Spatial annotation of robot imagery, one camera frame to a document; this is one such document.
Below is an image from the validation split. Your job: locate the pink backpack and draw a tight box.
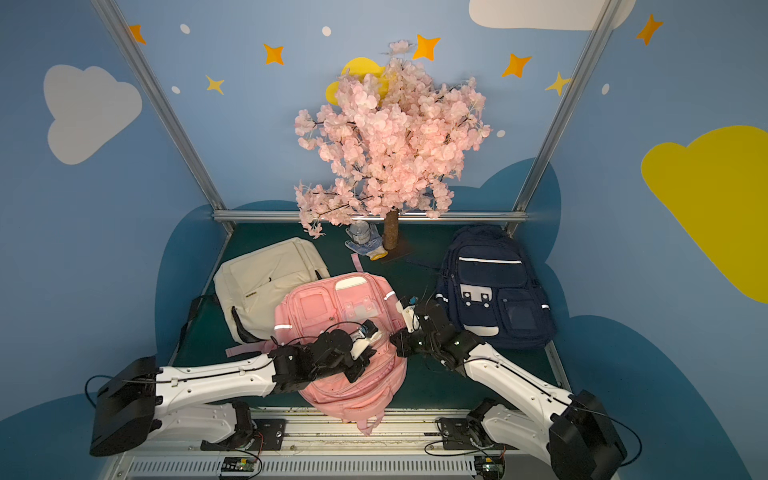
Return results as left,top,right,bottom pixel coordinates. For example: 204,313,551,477
226,269,407,436

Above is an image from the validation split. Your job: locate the navy blue backpack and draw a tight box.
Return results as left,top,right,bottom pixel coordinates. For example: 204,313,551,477
435,225,557,350

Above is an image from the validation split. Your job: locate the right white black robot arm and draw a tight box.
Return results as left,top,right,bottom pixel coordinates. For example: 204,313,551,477
390,301,628,479

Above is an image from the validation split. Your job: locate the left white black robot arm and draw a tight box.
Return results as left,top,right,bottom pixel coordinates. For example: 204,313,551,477
89,320,382,457

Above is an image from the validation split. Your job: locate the cream white bag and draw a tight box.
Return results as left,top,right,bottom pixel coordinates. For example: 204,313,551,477
214,237,330,344

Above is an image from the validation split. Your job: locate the right green circuit board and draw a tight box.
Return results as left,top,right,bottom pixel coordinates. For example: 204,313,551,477
474,455,504,480

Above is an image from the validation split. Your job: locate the green circuit board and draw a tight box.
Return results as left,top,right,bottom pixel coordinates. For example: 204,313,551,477
474,455,504,480
218,456,260,480

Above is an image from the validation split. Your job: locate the left green circuit board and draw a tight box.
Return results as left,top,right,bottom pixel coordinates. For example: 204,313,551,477
218,456,260,480

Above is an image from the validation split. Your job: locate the pink cherry blossom tree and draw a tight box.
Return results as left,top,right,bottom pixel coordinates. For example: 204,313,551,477
294,37,491,238

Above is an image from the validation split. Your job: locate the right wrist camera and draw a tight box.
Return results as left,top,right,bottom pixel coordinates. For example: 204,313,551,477
397,302,419,333

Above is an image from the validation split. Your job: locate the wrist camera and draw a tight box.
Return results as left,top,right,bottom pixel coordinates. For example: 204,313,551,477
397,302,419,333
350,328,382,360

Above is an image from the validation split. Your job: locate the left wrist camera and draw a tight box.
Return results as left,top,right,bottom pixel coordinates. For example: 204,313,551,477
350,328,382,360

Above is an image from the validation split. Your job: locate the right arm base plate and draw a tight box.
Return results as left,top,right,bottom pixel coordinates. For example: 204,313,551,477
435,417,517,452

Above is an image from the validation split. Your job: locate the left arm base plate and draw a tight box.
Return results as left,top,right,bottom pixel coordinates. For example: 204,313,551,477
200,418,287,453

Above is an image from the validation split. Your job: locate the aluminium rail base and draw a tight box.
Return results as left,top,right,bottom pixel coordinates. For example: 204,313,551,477
100,407,555,479

